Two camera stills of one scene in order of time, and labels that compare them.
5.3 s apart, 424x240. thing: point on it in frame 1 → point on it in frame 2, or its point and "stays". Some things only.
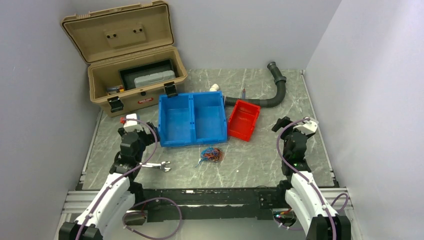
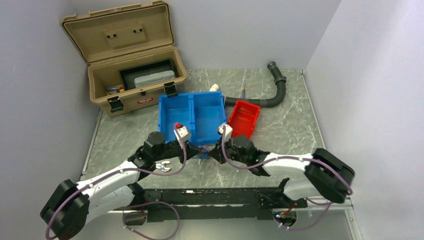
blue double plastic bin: (190, 118) stays
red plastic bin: (242, 119) stays
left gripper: (148, 137) → (187, 150)
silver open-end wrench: (161, 165) stays
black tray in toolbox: (128, 75) stays
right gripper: (281, 123) → (218, 152)
